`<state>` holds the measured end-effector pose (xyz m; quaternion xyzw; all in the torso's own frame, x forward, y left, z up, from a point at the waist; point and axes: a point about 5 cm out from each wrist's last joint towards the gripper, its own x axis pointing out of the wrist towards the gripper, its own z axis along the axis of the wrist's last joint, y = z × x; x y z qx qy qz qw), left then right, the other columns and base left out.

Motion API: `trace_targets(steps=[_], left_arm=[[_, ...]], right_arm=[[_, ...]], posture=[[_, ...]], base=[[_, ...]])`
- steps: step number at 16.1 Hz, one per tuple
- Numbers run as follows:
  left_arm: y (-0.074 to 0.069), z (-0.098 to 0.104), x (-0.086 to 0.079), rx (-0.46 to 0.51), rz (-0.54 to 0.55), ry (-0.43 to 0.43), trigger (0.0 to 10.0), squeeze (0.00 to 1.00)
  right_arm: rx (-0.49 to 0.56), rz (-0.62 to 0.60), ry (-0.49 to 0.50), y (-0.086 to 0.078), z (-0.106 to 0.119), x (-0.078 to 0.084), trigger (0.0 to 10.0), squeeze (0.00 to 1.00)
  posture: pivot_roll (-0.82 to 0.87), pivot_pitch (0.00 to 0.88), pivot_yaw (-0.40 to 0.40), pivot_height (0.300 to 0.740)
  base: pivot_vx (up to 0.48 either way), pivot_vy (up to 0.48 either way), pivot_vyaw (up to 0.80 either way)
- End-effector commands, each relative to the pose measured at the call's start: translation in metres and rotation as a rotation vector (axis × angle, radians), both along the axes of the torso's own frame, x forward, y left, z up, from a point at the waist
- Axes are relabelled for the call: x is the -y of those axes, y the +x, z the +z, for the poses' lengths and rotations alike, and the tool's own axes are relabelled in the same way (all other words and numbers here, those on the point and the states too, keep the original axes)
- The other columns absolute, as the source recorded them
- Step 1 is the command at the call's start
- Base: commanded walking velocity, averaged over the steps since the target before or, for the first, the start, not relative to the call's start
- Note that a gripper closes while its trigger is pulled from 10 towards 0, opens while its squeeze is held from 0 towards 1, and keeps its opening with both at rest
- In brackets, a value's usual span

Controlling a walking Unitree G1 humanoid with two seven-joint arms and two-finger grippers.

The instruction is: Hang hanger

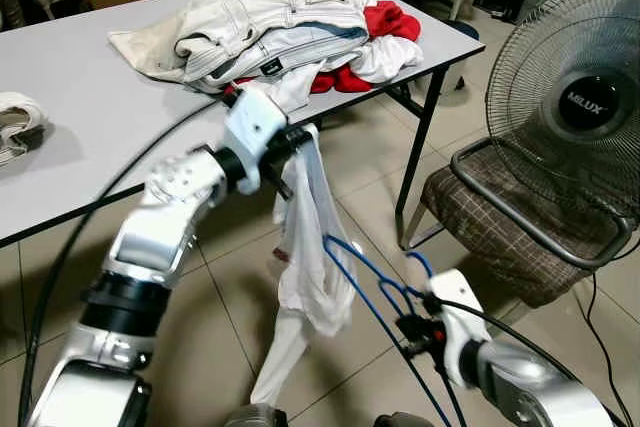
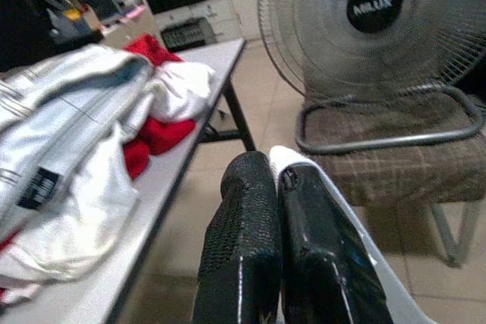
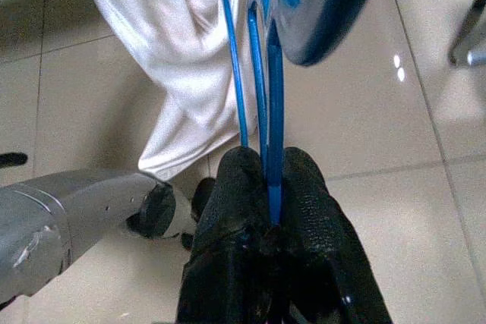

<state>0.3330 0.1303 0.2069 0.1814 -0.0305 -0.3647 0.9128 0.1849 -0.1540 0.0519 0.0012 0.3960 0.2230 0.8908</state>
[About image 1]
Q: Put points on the dark blue bucket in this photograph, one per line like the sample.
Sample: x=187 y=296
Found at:
x=462 y=37

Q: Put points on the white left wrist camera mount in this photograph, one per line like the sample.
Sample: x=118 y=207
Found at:
x=255 y=127

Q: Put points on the blue clothes hanger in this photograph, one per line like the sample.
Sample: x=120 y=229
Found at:
x=365 y=265

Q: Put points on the small white crumpled garment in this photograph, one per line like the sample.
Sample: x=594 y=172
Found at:
x=385 y=57

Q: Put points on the grey robot right leg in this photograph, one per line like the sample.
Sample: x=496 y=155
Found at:
x=405 y=420

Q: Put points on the plaid cushion chair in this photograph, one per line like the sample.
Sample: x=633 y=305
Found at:
x=500 y=227

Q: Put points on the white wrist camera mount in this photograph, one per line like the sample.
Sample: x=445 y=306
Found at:
x=455 y=327
x=255 y=127

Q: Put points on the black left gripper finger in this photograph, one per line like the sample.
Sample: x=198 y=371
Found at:
x=305 y=132
x=303 y=145

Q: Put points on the grey robot leg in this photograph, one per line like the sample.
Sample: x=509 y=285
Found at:
x=405 y=420
x=255 y=417

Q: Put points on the pale blue jeans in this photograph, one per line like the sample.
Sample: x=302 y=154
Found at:
x=300 y=47

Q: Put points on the grey robot left leg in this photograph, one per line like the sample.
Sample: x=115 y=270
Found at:
x=255 y=417

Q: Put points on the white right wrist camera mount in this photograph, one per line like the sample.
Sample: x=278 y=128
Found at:
x=455 y=327

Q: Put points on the black standing fan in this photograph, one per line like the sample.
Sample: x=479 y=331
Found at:
x=590 y=112

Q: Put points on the red crumpled garment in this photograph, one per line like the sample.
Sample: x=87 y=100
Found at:
x=390 y=19

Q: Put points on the cream cloth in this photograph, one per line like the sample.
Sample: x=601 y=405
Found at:
x=140 y=52

